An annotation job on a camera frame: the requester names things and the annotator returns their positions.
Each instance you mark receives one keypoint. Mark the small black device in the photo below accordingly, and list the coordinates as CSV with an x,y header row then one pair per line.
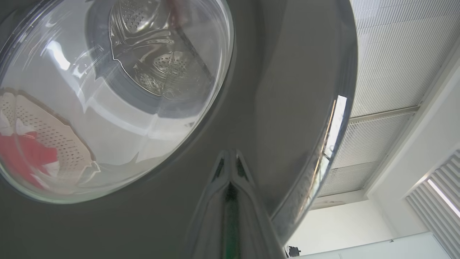
x,y
294,251

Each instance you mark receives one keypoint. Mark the red and white garment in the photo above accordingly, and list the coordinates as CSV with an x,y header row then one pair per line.
x,y
25,154

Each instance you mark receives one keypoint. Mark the white front-load washing machine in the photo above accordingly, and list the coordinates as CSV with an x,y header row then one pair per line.
x,y
161,72

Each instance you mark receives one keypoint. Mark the white window blind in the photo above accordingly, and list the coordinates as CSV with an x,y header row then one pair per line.
x,y
438,201

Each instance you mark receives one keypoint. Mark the grey round washing machine door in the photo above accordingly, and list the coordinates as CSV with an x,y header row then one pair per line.
x,y
280,90

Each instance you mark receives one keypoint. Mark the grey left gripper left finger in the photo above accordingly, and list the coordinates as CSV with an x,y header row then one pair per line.
x,y
210,216

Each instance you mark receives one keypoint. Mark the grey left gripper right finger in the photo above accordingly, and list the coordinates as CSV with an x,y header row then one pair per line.
x,y
255,226

